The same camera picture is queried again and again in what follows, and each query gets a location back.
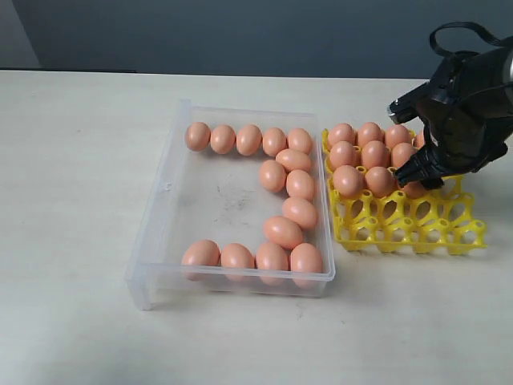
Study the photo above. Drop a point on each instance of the brown egg third row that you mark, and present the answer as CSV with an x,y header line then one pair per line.
x,y
300,184
343,153
272,176

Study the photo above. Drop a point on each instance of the brown egg top row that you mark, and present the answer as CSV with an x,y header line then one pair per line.
x,y
197,136
273,141
299,139
248,140
223,139

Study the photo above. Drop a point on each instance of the brown egg second row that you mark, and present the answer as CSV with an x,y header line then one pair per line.
x,y
294,160

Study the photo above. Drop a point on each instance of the brown egg front row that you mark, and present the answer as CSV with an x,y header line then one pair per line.
x,y
271,256
414,190
236,256
306,265

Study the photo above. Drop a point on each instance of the brown egg fourth row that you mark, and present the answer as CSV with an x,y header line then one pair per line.
x,y
401,153
375,154
300,211

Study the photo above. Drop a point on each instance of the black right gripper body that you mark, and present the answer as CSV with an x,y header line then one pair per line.
x,y
467,113

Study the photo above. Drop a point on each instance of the yellow plastic egg tray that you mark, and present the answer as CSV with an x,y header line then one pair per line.
x,y
441,219

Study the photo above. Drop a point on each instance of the clear plastic egg box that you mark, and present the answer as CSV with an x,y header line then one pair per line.
x,y
203,195

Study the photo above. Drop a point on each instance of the brown egg fifth row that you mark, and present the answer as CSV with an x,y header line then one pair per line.
x,y
380,181
348,181
283,231

